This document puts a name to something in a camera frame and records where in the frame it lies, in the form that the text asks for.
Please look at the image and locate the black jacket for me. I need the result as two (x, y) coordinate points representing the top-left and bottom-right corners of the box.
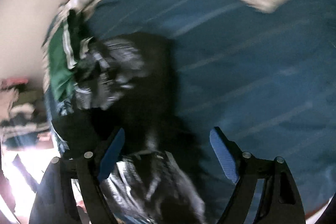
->
(46, 10), (206, 223)

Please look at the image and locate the pile of folded clothes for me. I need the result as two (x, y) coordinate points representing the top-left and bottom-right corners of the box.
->
(1, 77), (54, 151)

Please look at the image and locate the blue bed sheet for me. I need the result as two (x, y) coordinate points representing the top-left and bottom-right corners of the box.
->
(78, 0), (335, 223)

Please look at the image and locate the green garment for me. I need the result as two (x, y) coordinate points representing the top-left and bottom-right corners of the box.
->
(48, 20), (80, 102)

